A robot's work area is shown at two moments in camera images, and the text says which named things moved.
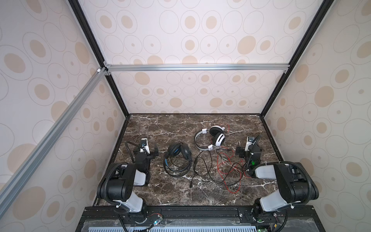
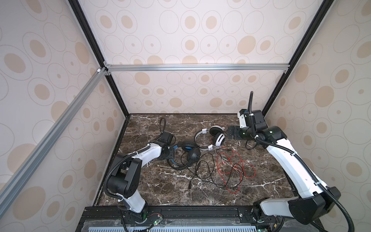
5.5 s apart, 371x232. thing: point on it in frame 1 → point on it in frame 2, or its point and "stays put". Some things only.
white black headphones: [218, 133] stays put
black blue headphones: [178, 160] → [193, 152]
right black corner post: [314, 25] stays put
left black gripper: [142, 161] → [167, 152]
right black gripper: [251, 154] → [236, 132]
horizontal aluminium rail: [197, 66] stays put
